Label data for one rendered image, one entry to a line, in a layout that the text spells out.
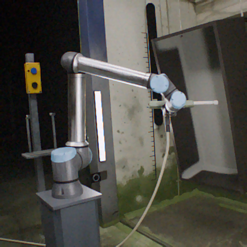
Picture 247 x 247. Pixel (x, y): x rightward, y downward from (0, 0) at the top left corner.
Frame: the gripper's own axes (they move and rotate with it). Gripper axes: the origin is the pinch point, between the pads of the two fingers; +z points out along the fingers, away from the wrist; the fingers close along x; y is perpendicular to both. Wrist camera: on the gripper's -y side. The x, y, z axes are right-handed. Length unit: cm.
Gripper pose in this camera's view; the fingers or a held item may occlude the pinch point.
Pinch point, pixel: (166, 108)
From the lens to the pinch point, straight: 194.3
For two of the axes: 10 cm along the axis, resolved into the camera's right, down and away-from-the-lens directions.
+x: 10.0, -0.4, 0.3
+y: 0.4, 9.9, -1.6
